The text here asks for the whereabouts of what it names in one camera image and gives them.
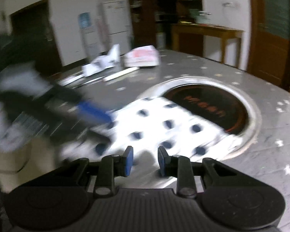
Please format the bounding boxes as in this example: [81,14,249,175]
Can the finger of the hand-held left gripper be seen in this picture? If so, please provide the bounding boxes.
[75,100,113,126]

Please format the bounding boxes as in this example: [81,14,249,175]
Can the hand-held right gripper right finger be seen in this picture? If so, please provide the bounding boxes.
[158,146,253,197]

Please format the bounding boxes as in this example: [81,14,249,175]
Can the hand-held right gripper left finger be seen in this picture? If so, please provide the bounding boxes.
[51,146,134,197]

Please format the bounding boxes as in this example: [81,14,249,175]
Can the white polka dot pants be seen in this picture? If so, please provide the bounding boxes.
[59,97,244,170]

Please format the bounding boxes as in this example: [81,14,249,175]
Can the white marker pen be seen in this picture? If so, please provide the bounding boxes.
[104,67,138,82]

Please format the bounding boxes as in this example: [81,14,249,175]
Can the white paper bag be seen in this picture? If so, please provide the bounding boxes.
[82,44,121,76]

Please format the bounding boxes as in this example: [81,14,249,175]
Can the dark wooden door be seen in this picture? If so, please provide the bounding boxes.
[10,0,63,74]

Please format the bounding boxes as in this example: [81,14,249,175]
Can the round black induction cooker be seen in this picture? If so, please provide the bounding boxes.
[138,76,263,161]

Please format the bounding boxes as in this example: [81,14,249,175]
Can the pink white tissue pack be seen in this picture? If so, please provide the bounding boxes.
[122,45,160,68]

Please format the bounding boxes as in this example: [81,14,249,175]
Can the white water dispenser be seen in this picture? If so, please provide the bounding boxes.
[78,12,99,56]

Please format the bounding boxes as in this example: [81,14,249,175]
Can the white refrigerator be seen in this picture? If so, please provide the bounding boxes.
[101,0,133,54]

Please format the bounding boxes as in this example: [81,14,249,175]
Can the dark wooden shelf cabinet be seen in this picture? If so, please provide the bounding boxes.
[127,0,203,50]

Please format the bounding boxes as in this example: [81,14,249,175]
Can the wooden side table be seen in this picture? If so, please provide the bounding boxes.
[171,23,244,63]

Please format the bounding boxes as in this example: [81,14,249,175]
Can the brown wooden door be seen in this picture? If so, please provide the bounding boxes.
[246,0,290,92]

